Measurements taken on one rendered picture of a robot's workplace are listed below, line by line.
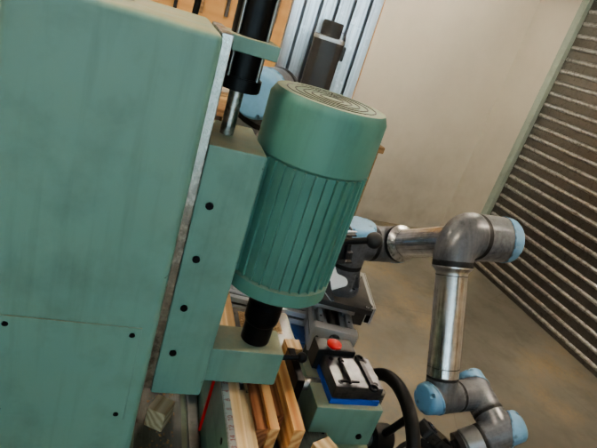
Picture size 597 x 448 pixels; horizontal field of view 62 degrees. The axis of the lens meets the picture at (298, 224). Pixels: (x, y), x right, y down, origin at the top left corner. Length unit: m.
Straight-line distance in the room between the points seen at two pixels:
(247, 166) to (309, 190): 0.09
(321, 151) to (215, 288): 0.25
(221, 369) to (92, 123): 0.47
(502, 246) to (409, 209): 3.78
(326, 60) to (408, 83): 3.14
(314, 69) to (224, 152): 0.84
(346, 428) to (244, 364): 0.24
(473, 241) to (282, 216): 0.63
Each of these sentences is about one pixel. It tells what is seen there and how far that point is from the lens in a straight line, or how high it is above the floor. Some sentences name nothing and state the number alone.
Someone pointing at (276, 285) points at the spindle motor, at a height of 1.20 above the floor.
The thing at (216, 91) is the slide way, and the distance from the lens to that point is 0.64.
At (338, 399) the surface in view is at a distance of 0.96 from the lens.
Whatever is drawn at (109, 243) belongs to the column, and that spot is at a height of 1.24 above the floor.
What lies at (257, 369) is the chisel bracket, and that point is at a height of 1.00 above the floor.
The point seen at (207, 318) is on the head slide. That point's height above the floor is 1.12.
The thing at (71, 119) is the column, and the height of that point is 1.39.
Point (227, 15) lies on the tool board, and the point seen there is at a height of 1.40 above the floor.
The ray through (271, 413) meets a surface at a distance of 0.91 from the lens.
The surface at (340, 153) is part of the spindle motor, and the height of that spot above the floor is 1.42.
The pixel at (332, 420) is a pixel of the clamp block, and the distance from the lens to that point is 0.98.
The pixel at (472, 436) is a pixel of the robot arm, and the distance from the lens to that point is 1.32.
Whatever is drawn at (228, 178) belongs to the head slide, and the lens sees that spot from 0.67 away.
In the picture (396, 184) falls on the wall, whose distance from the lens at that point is 4.86.
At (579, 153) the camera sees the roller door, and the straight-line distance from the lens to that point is 4.27.
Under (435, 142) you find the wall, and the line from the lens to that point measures 4.90.
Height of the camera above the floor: 1.57
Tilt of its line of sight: 22 degrees down
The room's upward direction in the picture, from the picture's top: 18 degrees clockwise
